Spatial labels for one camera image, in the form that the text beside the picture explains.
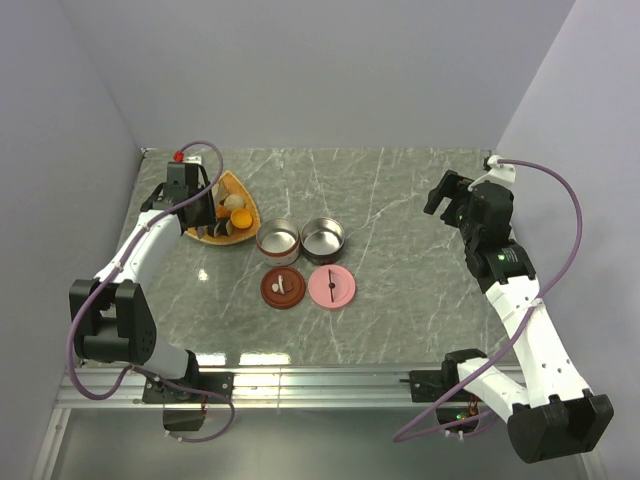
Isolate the aluminium rail frame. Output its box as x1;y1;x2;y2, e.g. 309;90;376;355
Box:
33;364;605;479

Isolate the brown round lid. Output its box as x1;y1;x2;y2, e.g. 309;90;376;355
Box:
260;267;306;310

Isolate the dark steel lunch tin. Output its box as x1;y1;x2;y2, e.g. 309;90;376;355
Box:
301;217;346;265

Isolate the fried chicken piece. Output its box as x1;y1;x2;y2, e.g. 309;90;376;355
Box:
215;205;231;220

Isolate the woven bamboo tray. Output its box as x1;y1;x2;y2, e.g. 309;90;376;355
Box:
186;170;261;246

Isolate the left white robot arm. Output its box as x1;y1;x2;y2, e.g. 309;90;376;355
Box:
67;162;215;402

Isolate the white steel lunch tin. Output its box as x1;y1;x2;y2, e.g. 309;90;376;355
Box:
256;218;301;267

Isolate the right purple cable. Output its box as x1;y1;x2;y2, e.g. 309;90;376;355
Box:
392;157;584;445

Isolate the pink round lid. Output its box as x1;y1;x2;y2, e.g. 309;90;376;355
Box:
307;264;356;310

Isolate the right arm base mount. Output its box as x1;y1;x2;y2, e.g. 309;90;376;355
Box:
399;369;497;439

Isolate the orange egg tart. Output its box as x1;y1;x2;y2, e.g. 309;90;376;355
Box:
230;208;254;230

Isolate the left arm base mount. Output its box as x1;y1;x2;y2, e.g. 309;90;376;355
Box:
142;371;236;443

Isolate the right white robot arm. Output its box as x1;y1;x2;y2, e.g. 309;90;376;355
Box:
424;170;614;463

